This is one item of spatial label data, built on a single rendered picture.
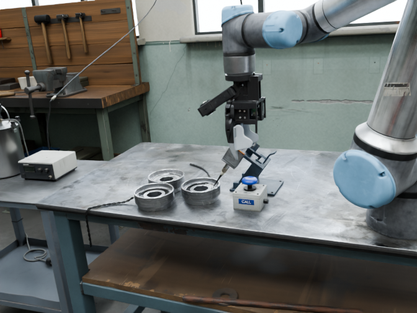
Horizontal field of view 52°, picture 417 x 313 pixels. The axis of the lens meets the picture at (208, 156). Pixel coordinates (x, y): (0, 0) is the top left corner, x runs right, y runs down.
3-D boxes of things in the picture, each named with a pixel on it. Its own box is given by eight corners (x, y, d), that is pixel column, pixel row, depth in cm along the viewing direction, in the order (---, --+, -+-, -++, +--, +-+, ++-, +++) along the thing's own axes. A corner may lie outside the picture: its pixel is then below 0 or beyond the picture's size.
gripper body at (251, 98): (256, 127, 100) (255, 76, 96) (223, 126, 103) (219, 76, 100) (266, 120, 106) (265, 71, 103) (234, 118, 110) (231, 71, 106)
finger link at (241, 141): (251, 164, 103) (250, 126, 101) (228, 162, 105) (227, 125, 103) (254, 161, 106) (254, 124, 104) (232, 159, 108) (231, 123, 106)
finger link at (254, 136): (257, 158, 108) (255, 123, 104) (236, 156, 110) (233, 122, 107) (261, 153, 110) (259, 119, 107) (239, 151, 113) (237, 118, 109)
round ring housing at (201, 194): (212, 208, 109) (211, 194, 108) (175, 204, 113) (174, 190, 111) (226, 192, 118) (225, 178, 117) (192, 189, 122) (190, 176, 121)
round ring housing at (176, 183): (157, 181, 130) (156, 168, 129) (190, 182, 127) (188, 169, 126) (143, 194, 120) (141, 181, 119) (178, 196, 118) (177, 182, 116)
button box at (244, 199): (233, 209, 107) (232, 191, 106) (241, 198, 114) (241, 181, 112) (264, 213, 104) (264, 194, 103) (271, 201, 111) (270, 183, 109)
